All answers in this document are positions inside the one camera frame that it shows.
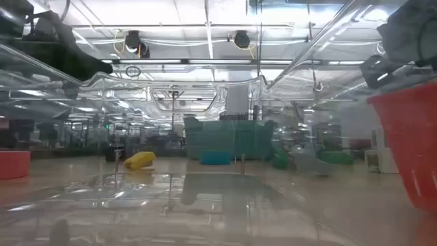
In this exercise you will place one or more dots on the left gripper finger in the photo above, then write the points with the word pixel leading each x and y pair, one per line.
pixel 87 68

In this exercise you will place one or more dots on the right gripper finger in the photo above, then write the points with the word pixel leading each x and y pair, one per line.
pixel 375 73

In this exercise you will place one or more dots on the small yellow stapler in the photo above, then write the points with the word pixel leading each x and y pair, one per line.
pixel 140 160

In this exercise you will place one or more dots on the silver staple remover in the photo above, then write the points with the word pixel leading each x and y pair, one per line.
pixel 310 164

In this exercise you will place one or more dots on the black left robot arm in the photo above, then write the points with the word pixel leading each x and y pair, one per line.
pixel 12 18

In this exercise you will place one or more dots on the blue tape roll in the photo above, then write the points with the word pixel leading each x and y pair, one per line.
pixel 215 158

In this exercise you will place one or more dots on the black round ceiling device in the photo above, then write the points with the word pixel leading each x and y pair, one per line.
pixel 133 39
pixel 241 39

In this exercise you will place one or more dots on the long white light bar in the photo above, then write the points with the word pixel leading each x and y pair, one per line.
pixel 153 61

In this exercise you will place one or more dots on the red background object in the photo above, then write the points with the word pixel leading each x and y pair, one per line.
pixel 359 143

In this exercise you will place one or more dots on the orange mesh basket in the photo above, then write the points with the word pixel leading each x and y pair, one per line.
pixel 413 143

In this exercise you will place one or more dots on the white green crate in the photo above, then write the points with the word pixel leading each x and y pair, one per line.
pixel 371 160

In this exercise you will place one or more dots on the white cabinet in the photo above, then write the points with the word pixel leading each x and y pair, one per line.
pixel 387 160

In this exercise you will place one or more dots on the red desk lamp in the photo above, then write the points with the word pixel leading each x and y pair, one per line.
pixel 13 164

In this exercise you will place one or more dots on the teal plastic bin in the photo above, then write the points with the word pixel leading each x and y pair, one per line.
pixel 239 136

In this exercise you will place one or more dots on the clear plastic container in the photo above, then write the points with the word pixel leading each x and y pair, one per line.
pixel 170 212

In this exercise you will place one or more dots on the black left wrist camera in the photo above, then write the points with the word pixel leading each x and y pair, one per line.
pixel 51 29

